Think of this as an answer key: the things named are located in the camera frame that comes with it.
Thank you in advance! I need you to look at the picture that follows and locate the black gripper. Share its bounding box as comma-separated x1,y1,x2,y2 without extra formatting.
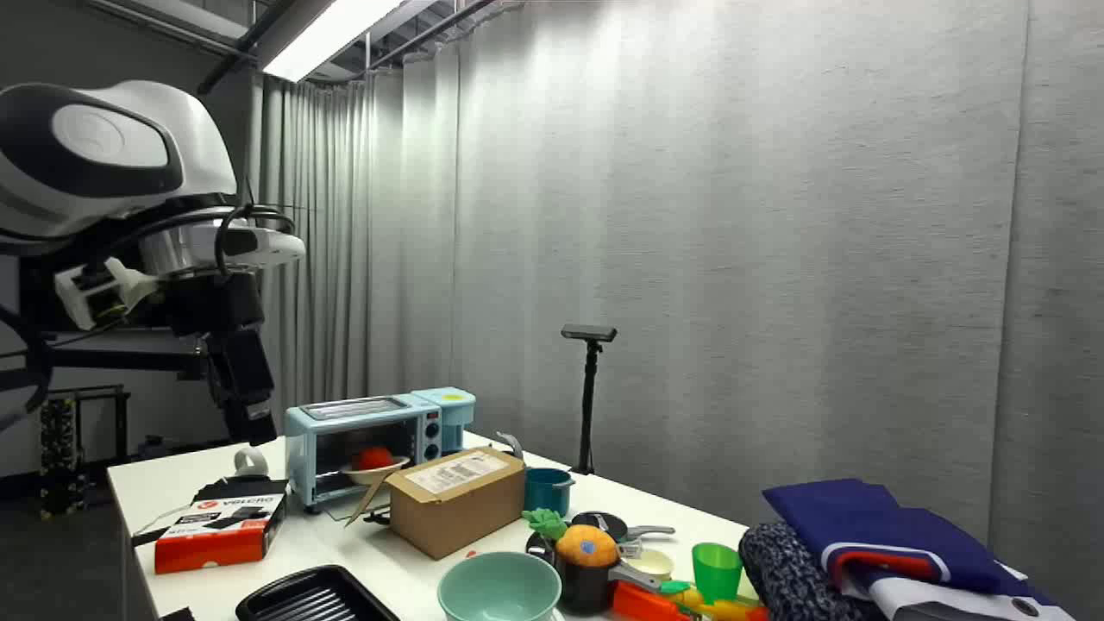
168,270,284,448

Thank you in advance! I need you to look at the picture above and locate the orange pineapple plushy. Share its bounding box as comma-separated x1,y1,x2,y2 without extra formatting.
525,505,626,573

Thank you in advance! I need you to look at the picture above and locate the teal blue bowl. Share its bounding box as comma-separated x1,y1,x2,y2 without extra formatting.
435,548,567,621

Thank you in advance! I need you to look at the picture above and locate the small cream bowl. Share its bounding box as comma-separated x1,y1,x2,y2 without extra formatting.
626,546,681,583

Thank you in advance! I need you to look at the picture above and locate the grey tape roll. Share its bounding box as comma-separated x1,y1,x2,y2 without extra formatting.
231,443,276,481

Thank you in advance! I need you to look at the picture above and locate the black mounting bar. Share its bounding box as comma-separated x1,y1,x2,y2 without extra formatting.
40,324,213,379

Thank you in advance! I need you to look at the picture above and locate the red toy inside oven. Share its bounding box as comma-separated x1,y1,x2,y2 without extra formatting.
348,443,399,473

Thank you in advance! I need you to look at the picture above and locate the red and black box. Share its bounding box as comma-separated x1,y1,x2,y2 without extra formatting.
151,477,289,574

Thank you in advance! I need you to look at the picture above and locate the light blue toy oven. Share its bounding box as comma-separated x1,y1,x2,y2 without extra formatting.
284,384,480,515

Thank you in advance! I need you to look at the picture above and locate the black metal rack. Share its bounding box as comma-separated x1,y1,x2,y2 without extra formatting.
30,384,135,519

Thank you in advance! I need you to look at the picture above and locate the black grid tray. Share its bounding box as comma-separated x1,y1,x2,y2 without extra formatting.
231,562,404,621

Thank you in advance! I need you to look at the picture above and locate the brown cardboard box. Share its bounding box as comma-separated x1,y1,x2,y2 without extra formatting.
383,443,527,562

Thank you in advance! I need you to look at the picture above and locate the teal cup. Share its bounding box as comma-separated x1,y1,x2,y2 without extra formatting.
520,465,576,517

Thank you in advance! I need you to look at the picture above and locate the ceiling light panel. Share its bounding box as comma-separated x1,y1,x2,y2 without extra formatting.
258,0,408,86

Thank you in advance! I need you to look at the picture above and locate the black toy pan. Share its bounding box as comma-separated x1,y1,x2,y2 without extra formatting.
567,505,681,550

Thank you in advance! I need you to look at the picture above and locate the black mug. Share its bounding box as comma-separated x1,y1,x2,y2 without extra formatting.
550,537,626,618

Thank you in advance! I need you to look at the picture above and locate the orange and grey toy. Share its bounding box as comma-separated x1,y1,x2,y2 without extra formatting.
607,579,695,621

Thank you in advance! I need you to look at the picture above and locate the green plastic cup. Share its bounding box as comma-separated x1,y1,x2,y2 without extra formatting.
689,541,744,602

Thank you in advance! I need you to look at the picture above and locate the yellow toy corn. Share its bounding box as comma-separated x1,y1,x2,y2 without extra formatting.
668,583,753,621

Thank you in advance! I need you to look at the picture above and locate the grey curtain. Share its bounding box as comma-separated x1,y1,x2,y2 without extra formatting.
245,0,1104,607

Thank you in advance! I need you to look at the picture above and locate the dark patterned cloth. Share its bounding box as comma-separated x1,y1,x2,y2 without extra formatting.
736,519,889,621

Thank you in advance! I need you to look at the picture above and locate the blue folded cloth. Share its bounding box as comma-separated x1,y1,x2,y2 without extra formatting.
763,477,1046,600

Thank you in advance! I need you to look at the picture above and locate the white cloth with red stripe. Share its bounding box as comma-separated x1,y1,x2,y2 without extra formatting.
826,548,1080,621

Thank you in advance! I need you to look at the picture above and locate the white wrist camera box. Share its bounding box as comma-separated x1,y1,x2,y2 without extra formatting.
52,256,162,335

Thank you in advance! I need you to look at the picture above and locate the black camera on stand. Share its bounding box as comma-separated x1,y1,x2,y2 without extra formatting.
559,324,620,477

